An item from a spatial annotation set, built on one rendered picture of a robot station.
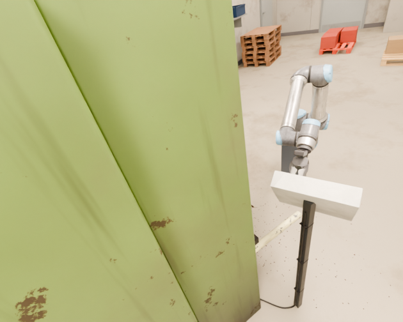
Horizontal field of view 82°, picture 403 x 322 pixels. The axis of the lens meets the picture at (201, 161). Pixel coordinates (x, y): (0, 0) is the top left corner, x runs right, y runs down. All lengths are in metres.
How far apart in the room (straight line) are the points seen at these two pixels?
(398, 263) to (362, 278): 0.32
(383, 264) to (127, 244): 2.04
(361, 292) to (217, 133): 1.74
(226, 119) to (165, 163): 0.24
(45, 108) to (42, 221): 0.23
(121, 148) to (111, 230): 0.21
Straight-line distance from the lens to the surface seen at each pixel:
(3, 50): 0.47
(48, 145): 0.50
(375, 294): 2.23
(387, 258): 2.42
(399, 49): 6.73
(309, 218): 1.21
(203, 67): 0.68
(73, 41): 0.57
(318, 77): 1.84
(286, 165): 2.58
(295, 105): 1.64
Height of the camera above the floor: 1.91
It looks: 35 degrees down
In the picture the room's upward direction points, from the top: 13 degrees counter-clockwise
